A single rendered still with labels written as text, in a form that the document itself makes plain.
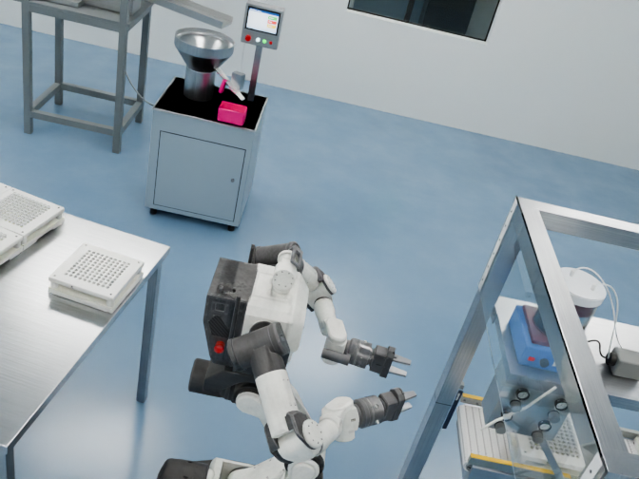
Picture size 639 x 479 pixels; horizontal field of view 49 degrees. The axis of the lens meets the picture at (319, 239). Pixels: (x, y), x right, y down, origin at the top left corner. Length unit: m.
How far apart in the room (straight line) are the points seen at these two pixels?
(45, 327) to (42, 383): 0.25
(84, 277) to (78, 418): 0.97
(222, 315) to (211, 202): 2.47
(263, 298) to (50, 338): 0.76
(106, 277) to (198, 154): 1.91
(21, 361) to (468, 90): 5.47
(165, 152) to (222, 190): 0.42
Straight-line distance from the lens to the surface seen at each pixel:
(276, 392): 1.90
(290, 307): 2.07
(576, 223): 2.23
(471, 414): 2.59
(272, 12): 4.39
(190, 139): 4.34
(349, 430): 2.14
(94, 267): 2.65
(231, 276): 2.14
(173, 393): 3.50
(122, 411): 3.42
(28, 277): 2.72
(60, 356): 2.41
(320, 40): 6.86
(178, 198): 4.56
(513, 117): 7.23
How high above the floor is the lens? 2.55
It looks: 33 degrees down
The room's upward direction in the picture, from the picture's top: 14 degrees clockwise
